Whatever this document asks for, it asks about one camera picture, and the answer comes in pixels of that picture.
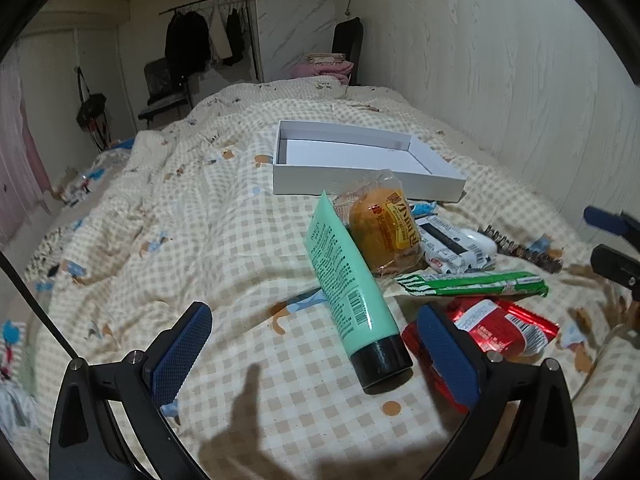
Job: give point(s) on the orange bread packet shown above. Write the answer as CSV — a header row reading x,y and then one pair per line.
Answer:
x,y
382,230

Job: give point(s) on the blue cartoon snack packet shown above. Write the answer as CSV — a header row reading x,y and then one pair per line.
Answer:
x,y
422,209

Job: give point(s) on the green striped snack packet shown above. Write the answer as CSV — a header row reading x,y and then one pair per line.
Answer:
x,y
475,284

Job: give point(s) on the floor clutter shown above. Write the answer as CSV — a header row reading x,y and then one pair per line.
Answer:
x,y
75,187

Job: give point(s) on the white hanging garment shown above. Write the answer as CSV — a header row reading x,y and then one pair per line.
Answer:
x,y
219,37

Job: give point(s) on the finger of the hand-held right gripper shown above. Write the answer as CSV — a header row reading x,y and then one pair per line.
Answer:
x,y
615,262
602,218

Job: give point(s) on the small black hanging garment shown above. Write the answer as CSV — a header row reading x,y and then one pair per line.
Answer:
x,y
234,35

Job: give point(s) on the green cream tube black cap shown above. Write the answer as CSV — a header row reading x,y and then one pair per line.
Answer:
x,y
340,270

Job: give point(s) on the black and white snack packet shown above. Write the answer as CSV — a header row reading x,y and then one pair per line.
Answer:
x,y
440,242

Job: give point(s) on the metal clothes rack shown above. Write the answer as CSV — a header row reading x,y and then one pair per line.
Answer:
x,y
215,0

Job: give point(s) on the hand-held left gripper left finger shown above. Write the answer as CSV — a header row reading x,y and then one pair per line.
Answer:
x,y
182,350

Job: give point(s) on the pink lace curtain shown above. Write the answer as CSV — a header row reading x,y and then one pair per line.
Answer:
x,y
17,160

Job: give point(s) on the black hanging jacket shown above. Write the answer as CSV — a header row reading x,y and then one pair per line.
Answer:
x,y
186,40

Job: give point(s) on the black chair back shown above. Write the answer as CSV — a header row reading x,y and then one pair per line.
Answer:
x,y
347,40

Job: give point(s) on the red snack packet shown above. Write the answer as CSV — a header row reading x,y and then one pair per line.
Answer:
x,y
505,330

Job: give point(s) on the black hanging bag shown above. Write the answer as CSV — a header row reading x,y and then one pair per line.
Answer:
x,y
91,107

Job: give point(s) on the dark hair claw clip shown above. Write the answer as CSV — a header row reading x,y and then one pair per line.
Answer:
x,y
530,255

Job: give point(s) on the black office chair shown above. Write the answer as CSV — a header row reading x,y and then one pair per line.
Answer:
x,y
162,85

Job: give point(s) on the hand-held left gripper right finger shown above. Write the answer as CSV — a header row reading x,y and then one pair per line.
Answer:
x,y
450,355

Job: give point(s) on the pink folded blankets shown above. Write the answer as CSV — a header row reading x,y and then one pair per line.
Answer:
x,y
322,67

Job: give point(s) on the white cardboard box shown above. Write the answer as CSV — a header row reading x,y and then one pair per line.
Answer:
x,y
310,180

